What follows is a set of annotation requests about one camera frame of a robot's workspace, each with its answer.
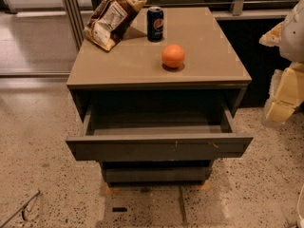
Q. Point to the grey lower drawer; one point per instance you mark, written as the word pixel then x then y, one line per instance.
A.
pixel 156 171

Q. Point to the brown chip bag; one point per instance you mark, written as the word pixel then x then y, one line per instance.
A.
pixel 110 20

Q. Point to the small black floor object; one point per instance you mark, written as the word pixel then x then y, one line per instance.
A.
pixel 119 209

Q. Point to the metal window frame post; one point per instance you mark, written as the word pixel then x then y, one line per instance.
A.
pixel 75 21

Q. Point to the grey drawer cabinet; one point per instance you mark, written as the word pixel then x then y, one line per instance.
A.
pixel 133 77

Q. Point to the blue pepsi can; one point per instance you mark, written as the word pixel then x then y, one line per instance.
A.
pixel 155 24

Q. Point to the grey drawer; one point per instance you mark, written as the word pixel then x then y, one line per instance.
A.
pixel 156 171
pixel 151 136

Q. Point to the metal railing post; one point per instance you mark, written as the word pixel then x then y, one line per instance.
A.
pixel 237 7

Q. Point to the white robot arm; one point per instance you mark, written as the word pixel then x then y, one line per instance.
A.
pixel 292 35

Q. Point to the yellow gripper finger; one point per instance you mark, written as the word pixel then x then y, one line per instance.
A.
pixel 286 94
pixel 272 38

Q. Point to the orange fruit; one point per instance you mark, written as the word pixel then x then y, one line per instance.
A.
pixel 173 56

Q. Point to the metal rod on floor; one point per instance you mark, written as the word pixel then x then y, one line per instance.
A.
pixel 20 209

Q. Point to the grey top drawer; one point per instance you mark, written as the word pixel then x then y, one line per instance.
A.
pixel 151 136

